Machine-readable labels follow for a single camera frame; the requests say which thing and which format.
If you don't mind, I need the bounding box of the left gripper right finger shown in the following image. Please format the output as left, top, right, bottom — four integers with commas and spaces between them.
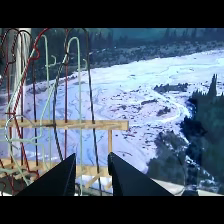
107, 152, 175, 197

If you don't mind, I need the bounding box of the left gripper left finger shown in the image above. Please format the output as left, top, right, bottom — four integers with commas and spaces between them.
15, 152, 77, 197

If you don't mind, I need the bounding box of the pale green clothes hanger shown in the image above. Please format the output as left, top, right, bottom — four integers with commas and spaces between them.
64, 35, 84, 197
0, 33, 58, 186

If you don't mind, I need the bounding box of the red clothes hanger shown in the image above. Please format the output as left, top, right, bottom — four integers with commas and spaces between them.
0, 28, 51, 188

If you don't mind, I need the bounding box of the wooden hanger rack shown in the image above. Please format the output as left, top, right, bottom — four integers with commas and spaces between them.
0, 119, 130, 195

